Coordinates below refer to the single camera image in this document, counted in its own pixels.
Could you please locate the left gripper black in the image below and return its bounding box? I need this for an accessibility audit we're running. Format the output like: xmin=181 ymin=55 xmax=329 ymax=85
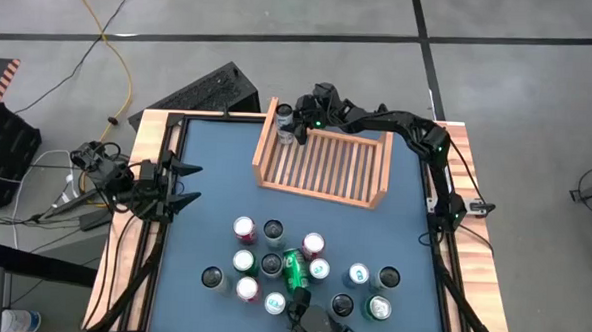
xmin=132 ymin=148 xmax=204 ymax=223

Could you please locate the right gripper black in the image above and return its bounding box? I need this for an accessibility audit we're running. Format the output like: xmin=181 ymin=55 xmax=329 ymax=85
xmin=292 ymin=94 xmax=354 ymax=148

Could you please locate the white can with black lid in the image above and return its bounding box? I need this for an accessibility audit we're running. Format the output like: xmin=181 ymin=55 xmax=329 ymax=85
xmin=261 ymin=218 xmax=287 ymax=251
xmin=199 ymin=265 xmax=233 ymax=294
xmin=259 ymin=252 xmax=285 ymax=281
xmin=370 ymin=264 xmax=403 ymax=293
xmin=273 ymin=102 xmax=300 ymax=146
xmin=326 ymin=292 xmax=357 ymax=320

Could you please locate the red Coca-Cola can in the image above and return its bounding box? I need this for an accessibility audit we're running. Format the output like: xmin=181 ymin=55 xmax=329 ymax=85
xmin=231 ymin=214 xmax=259 ymax=247
xmin=234 ymin=275 xmax=262 ymax=305
xmin=300 ymin=230 xmax=327 ymax=262

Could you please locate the green Sprite can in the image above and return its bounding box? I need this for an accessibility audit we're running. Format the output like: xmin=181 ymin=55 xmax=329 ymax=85
xmin=279 ymin=245 xmax=313 ymax=294
xmin=361 ymin=293 xmax=393 ymax=323
xmin=230 ymin=248 xmax=261 ymax=279

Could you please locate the wooden slatted shelf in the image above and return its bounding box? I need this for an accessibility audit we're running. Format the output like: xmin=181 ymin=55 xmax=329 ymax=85
xmin=249 ymin=95 xmax=398 ymax=211

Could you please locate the black power brick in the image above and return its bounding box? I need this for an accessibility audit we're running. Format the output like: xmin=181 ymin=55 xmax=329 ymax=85
xmin=78 ymin=209 xmax=114 ymax=233

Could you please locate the blue silver Red Bull can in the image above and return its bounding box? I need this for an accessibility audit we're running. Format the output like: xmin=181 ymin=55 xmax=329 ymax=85
xmin=308 ymin=257 xmax=332 ymax=284
xmin=262 ymin=291 xmax=288 ymax=317
xmin=341 ymin=261 xmax=372 ymax=289

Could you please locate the black floor bar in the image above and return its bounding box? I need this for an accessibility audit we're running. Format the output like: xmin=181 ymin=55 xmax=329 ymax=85
xmin=0 ymin=241 xmax=99 ymax=287

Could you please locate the black fabric bag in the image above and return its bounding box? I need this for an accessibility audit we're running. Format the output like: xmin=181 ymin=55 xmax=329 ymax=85
xmin=0 ymin=102 xmax=44 ymax=211

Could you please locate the black bulky object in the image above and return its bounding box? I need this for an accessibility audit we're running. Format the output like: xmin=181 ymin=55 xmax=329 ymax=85
xmin=281 ymin=285 xmax=375 ymax=332

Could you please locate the white and blue object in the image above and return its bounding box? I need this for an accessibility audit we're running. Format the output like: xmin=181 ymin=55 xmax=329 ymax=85
xmin=0 ymin=308 xmax=43 ymax=332

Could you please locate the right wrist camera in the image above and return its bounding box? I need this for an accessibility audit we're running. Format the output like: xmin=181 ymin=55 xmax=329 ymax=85
xmin=312 ymin=81 xmax=340 ymax=107

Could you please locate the black metal table frame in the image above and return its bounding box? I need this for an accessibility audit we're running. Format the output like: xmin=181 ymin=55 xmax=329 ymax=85
xmin=86 ymin=107 xmax=522 ymax=332

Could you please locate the yellow floor cable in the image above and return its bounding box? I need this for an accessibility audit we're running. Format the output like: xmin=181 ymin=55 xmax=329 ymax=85
xmin=56 ymin=0 xmax=137 ymax=145

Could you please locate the black floor cable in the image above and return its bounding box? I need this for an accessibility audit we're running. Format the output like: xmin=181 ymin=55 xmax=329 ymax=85
xmin=13 ymin=0 xmax=134 ymax=120

